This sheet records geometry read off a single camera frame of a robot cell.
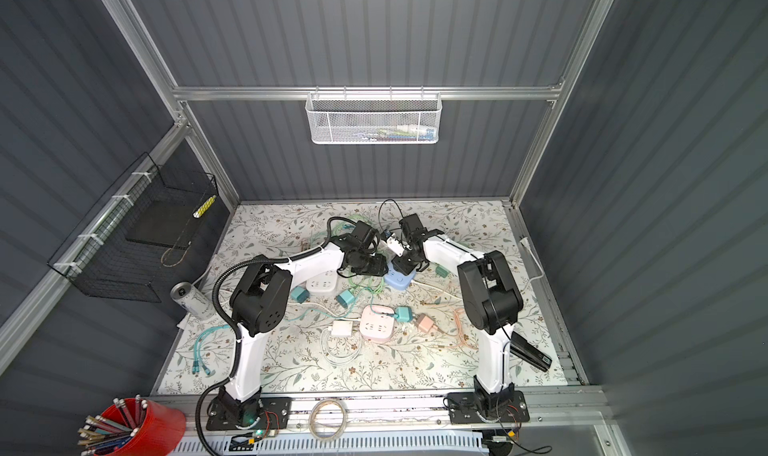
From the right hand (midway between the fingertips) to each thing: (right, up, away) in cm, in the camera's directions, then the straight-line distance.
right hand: (405, 262), depth 99 cm
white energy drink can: (-60, -8, -18) cm, 63 cm away
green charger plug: (+11, -3, 0) cm, 12 cm away
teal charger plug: (-1, -14, -11) cm, 18 cm away
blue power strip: (-3, -5, -3) cm, 7 cm away
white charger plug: (-19, -18, -13) cm, 29 cm away
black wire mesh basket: (-69, +12, -21) cm, 73 cm away
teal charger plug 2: (-19, -10, -7) cm, 23 cm away
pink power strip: (-9, -16, -12) cm, 22 cm away
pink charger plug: (+5, -16, -12) cm, 21 cm away
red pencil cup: (-59, -32, -35) cm, 76 cm away
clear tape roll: (-21, -37, -25) cm, 49 cm away
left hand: (-7, -2, -1) cm, 8 cm away
